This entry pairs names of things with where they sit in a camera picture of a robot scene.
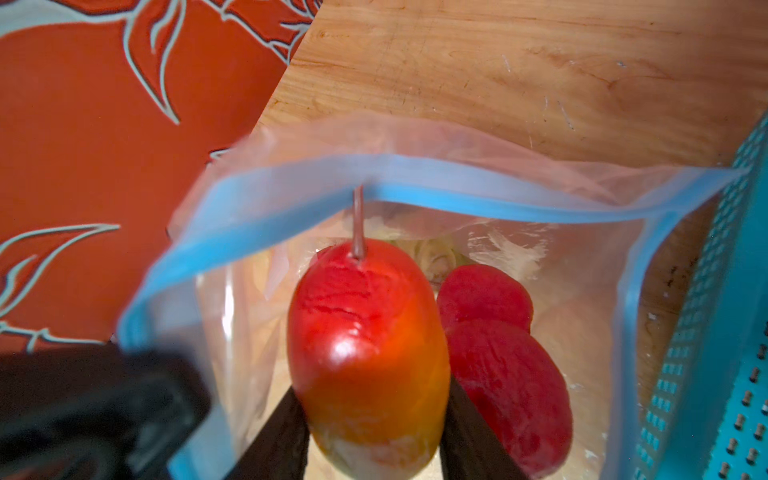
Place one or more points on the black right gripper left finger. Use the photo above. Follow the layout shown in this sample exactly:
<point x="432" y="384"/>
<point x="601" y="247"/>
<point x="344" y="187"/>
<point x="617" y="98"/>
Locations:
<point x="280" y="450"/>

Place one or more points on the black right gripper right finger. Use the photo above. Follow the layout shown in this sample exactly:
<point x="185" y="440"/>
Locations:
<point x="469" y="449"/>

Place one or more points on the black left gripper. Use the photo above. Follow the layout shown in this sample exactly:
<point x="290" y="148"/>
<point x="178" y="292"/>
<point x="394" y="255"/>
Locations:
<point x="95" y="412"/>

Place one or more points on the red strawberry toy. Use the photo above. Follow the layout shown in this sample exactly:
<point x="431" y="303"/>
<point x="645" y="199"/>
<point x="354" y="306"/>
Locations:
<point x="519" y="391"/>

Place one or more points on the yellow orange pepper toy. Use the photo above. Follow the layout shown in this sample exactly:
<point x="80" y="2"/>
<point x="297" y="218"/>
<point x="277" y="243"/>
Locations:
<point x="368" y="357"/>

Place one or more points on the clear zip top bag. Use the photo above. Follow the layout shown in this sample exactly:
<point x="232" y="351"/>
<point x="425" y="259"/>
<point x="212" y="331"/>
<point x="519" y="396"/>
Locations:
<point x="578" y="235"/>

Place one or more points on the green cabbage toy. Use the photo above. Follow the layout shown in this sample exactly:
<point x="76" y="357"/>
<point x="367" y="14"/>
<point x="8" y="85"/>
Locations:
<point x="436" y="257"/>

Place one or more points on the teal plastic perforated basket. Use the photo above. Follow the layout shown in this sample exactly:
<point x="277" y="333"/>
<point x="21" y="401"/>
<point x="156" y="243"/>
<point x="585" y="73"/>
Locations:
<point x="707" y="417"/>

